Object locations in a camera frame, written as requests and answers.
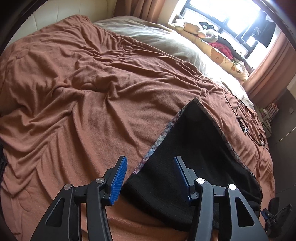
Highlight pink curtain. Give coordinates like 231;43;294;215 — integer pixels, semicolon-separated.
113;0;165;23
242;33;295;108

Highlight red clothes on windowsill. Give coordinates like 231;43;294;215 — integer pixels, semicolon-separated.
209;42;233;60

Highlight cream leather headboard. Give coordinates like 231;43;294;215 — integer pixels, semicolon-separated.
8;0;116;45

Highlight white grey bed sheet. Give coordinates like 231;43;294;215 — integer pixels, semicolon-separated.
95;16;254;109

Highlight pink right curtain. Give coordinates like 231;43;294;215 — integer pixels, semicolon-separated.
242;33;295;108

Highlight black cable on bed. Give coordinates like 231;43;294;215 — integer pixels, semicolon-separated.
224;92;270;149

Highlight black shorts with patterned trim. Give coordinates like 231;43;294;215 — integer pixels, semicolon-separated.
121;99;262;232

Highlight brown bed blanket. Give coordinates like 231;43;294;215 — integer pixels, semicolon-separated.
1;15;275;240

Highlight hanging black garment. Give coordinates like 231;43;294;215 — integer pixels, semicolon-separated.
252;10;276;48

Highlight pink left curtain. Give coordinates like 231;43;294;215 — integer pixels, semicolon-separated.
113;0;165;23

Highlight white bedside table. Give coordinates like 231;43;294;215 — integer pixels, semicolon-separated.
254;102;279;138

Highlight black framed window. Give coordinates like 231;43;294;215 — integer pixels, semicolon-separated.
180;1;278;59

